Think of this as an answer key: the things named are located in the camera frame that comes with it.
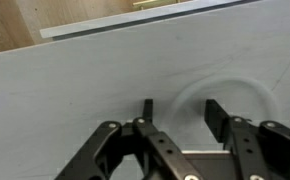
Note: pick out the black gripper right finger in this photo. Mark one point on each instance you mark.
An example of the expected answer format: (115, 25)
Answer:
(245, 143)

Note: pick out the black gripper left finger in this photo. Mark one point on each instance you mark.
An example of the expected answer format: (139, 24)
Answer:
(151, 143)

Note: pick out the clear plastic lid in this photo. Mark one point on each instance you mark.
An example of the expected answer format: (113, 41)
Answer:
(225, 81)

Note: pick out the white drawer front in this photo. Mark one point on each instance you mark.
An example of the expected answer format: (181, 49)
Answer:
(135, 20)

